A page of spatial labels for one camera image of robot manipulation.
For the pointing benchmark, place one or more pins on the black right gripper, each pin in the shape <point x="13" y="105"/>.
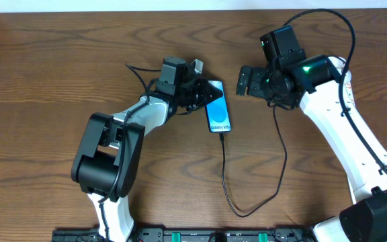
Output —
<point x="257" y="83"/>

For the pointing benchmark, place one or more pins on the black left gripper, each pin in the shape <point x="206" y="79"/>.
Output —
<point x="197" y="95"/>

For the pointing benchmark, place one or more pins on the blue Galaxy smartphone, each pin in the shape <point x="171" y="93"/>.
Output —
<point x="217" y="115"/>

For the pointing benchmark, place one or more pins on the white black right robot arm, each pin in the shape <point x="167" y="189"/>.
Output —
<point x="321" y="87"/>

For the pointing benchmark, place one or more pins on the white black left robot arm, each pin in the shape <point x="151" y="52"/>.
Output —
<point x="107" y="159"/>

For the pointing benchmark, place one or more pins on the white power strip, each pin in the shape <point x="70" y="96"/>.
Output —
<point x="339" y="63"/>

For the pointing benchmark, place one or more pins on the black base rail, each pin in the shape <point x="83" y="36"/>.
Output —
<point x="162" y="235"/>

